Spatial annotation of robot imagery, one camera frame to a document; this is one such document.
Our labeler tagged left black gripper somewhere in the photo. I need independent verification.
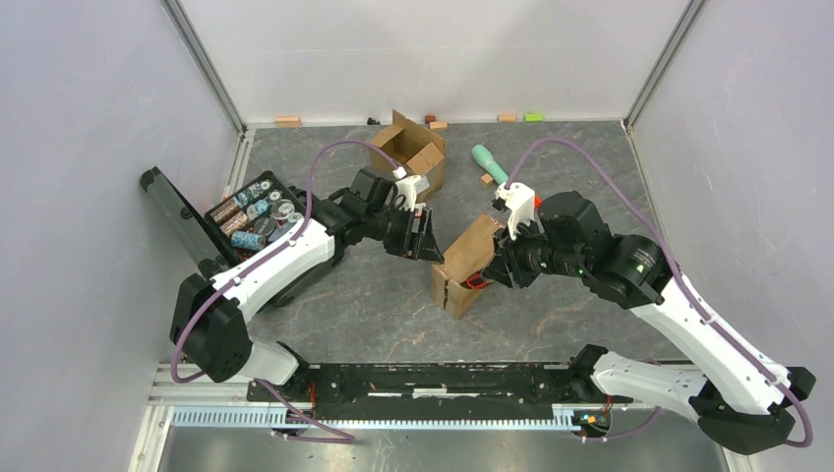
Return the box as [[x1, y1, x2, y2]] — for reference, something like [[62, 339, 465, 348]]
[[365, 203, 442, 264]]

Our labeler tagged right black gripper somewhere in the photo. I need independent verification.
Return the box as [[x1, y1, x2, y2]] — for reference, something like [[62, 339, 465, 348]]
[[482, 213, 587, 289]]

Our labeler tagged brown cardboard express box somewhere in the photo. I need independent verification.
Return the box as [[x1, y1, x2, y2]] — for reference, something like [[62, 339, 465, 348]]
[[370, 110, 447, 203]]

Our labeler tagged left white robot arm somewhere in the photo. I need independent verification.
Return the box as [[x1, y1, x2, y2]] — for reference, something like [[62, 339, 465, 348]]
[[170, 167, 444, 401]]

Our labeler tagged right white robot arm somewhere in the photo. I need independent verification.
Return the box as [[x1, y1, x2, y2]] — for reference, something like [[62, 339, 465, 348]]
[[483, 183, 815, 455]]

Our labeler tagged black case with poker chips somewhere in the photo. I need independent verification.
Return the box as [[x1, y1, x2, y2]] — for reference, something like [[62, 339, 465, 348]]
[[139, 167, 306, 278]]

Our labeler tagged tan block far left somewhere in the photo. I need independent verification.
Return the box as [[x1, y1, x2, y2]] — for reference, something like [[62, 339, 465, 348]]
[[273, 116, 302, 128]]

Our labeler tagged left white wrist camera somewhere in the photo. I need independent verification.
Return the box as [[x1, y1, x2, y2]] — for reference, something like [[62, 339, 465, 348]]
[[392, 167, 429, 213]]

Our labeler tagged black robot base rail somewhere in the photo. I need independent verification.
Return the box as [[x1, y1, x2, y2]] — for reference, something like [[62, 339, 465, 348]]
[[276, 362, 611, 421]]

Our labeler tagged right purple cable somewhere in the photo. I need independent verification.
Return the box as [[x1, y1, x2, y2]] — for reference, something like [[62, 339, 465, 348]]
[[505, 137, 815, 449]]

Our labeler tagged purple cable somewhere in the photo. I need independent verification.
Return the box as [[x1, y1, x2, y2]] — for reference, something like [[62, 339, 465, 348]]
[[169, 140, 408, 444], [505, 137, 815, 449]]

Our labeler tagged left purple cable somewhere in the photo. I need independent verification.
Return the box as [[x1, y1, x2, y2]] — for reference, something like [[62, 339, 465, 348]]
[[169, 140, 408, 444]]

